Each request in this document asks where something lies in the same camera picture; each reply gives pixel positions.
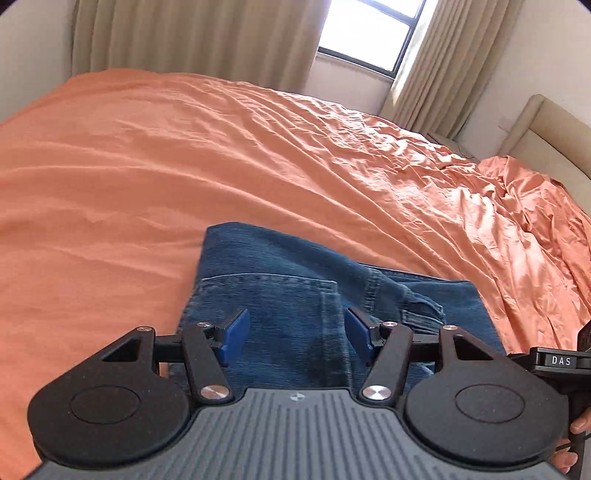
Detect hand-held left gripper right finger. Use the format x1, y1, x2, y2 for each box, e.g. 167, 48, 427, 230
345, 306, 507, 408

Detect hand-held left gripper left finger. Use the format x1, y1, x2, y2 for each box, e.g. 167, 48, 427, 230
99, 307, 251, 407

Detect blue denim pants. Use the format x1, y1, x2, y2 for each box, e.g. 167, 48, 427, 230
167, 222, 509, 392

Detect person's right hand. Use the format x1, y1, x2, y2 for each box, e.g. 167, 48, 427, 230
551, 408, 591, 474

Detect crumpled orange duvet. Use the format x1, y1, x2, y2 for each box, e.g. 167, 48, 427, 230
475, 155, 591, 324

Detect orange bed sheet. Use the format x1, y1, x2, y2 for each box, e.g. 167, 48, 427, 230
0, 69, 591, 476

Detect beige nightstand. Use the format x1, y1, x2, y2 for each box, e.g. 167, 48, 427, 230
426, 132, 481, 162

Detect beige padded headboard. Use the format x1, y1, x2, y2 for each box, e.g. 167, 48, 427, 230
499, 94, 591, 181

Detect narrow beige curtain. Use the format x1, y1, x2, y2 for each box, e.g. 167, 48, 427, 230
379, 0, 525, 141

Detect dark framed window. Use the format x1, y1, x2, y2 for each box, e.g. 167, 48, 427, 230
316, 0, 428, 79

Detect wide beige curtain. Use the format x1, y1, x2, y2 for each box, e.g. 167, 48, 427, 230
71, 0, 334, 93

